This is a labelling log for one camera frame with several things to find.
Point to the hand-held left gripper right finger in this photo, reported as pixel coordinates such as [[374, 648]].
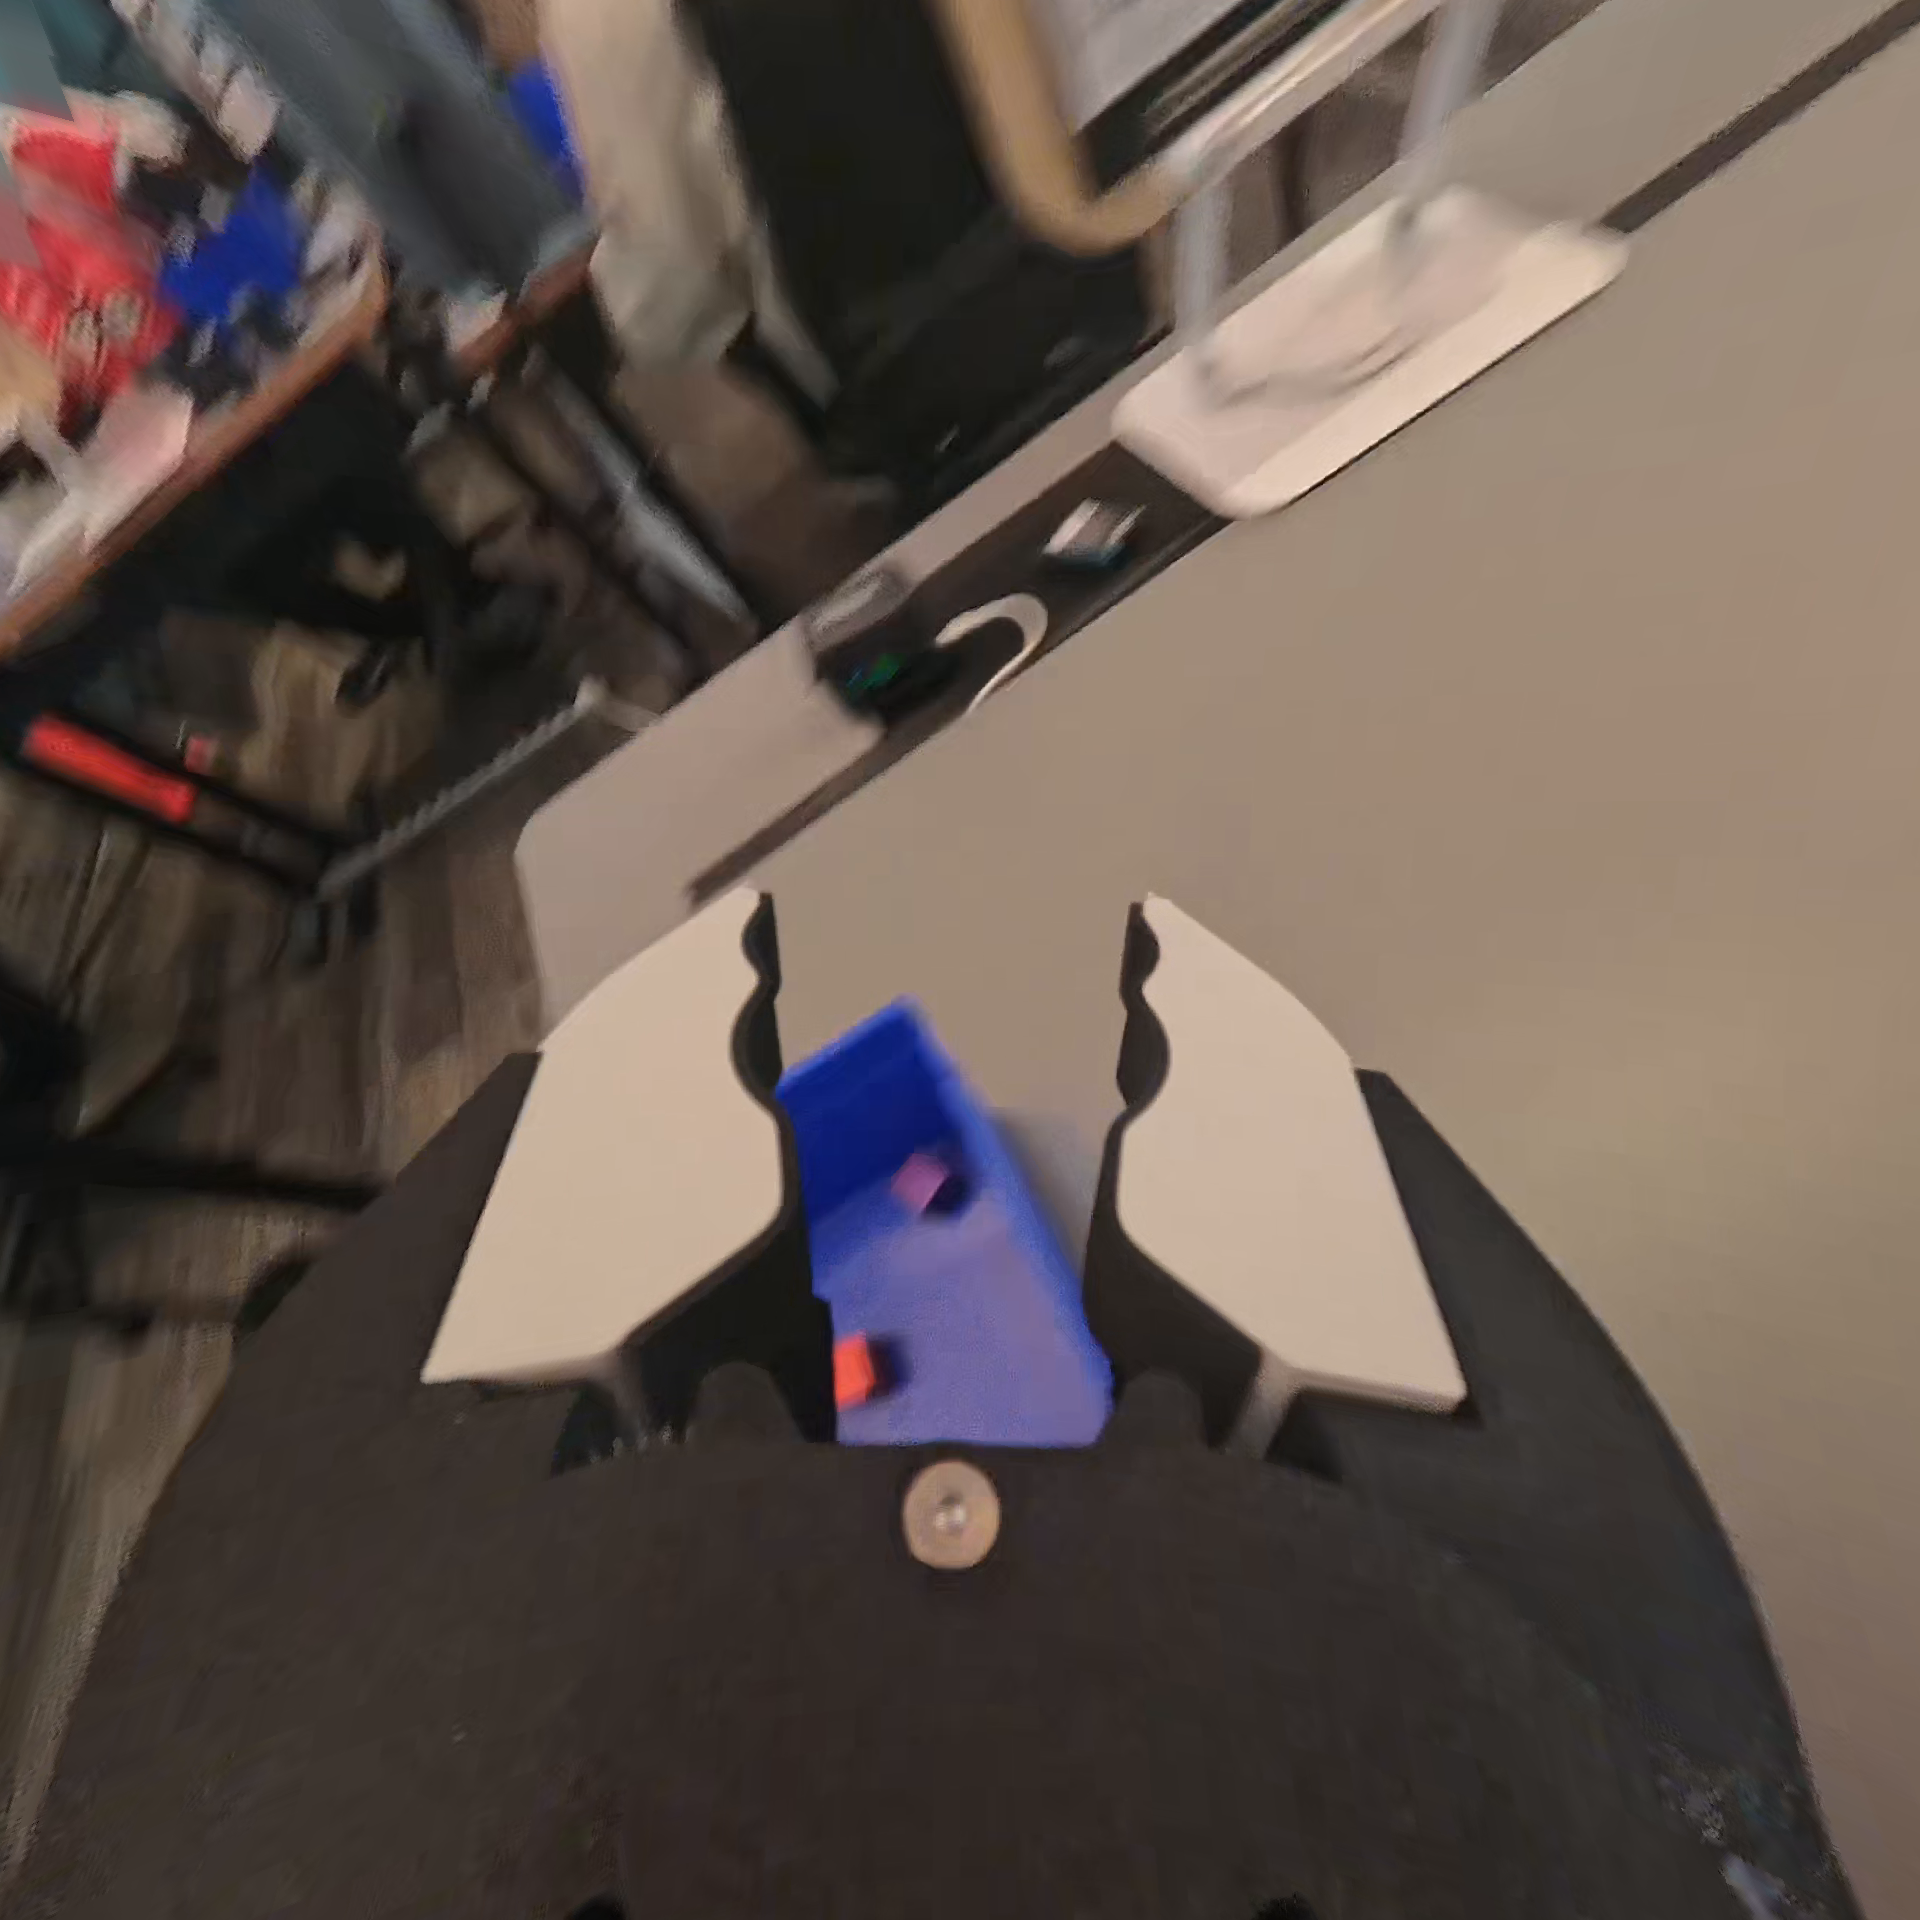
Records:
[[1276, 1214]]

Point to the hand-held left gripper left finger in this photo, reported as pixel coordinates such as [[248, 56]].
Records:
[[628, 1185]]

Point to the red wooden cube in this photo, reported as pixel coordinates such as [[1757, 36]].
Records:
[[858, 1369]]

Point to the blue plastic bin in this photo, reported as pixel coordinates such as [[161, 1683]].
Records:
[[974, 1320]]

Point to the purple wooden cube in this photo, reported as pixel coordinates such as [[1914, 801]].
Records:
[[925, 1185]]

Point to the black charging box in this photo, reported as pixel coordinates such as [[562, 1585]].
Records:
[[877, 660]]

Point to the red black tool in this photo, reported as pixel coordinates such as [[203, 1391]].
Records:
[[105, 764]]

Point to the small black battery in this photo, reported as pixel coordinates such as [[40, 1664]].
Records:
[[1093, 534]]

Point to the white tablet stand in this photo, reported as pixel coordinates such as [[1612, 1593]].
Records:
[[1349, 376]]

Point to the cluttered wooden desk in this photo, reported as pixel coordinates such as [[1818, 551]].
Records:
[[224, 434]]

